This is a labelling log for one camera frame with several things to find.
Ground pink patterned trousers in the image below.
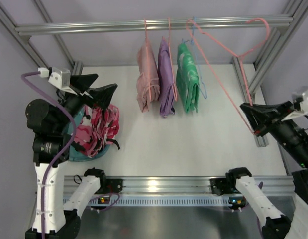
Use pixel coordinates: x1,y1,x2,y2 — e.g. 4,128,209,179
71,104,120,158

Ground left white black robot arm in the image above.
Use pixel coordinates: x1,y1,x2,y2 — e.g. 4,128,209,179
21,68,122,239

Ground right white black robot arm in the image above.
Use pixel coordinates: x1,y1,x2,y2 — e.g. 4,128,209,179
226,101,308,239

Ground light pink trousers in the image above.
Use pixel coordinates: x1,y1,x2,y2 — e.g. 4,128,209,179
136,42,160,112

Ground purple trousers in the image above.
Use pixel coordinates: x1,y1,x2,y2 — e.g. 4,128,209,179
158,37,175,118

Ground green patterned trousers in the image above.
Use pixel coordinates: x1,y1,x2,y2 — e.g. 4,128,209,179
176,43,200,113

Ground teal plastic bin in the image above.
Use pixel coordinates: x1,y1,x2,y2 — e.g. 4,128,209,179
69,107,110,162

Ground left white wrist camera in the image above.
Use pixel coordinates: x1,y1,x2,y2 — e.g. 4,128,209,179
38,67,77,95

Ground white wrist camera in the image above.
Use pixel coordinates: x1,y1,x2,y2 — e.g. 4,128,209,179
282,86,308,121
38,67,77,95

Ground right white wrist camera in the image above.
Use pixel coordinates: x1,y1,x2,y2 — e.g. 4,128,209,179
282,86,308,121

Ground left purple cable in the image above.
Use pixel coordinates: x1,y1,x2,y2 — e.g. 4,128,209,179
20,71,121,239

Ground purple cable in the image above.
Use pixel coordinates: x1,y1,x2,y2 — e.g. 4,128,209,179
255,181,265,239
20,71,121,239

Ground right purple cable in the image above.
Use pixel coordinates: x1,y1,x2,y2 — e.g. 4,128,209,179
255,181,265,239

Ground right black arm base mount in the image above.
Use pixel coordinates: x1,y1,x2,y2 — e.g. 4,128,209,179
210,178,239,196

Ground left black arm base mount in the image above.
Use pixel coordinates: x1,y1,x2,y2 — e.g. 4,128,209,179
97,178,123,194

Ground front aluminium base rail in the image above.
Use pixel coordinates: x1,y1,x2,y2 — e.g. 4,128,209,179
35,175,305,197

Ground aluminium hanging rail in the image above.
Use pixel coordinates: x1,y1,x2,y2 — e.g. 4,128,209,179
15,14,293,36

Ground slotted grey cable duct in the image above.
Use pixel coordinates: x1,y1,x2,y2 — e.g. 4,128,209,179
44,196,246,207

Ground aluminium frame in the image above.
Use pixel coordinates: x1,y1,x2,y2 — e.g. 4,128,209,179
0,0,308,239

